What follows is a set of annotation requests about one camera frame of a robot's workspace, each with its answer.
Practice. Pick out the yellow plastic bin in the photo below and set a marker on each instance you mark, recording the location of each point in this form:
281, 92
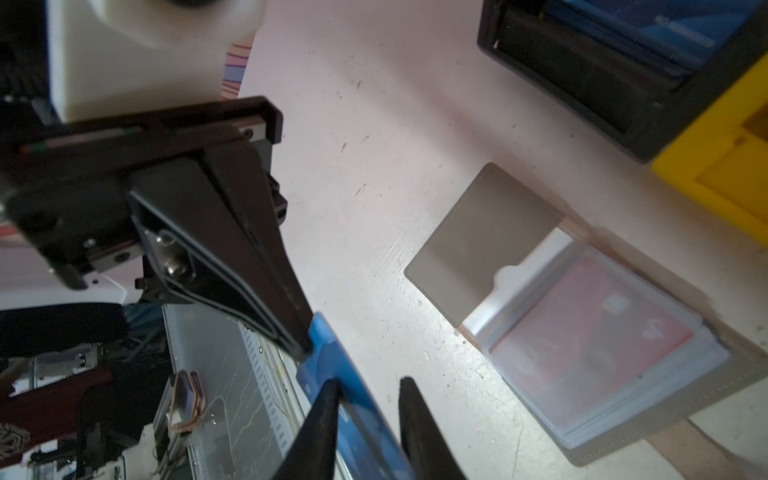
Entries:
720, 160

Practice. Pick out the blue VIP card in bin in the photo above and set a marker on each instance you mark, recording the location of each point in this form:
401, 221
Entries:
676, 36

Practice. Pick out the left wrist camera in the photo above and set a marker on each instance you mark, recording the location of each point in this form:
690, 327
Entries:
109, 58

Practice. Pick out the blue vip card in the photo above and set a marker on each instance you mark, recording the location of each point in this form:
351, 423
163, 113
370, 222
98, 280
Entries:
365, 441
676, 36

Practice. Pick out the black plastic bin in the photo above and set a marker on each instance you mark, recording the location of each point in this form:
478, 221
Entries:
642, 102

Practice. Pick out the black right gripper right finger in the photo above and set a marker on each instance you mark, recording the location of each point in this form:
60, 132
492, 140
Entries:
421, 438

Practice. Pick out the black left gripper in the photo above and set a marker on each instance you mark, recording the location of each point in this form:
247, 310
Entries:
190, 186

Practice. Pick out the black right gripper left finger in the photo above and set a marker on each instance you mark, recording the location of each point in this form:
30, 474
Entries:
312, 455

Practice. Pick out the aluminium front rail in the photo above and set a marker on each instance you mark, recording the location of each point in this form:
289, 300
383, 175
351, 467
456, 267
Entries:
254, 405

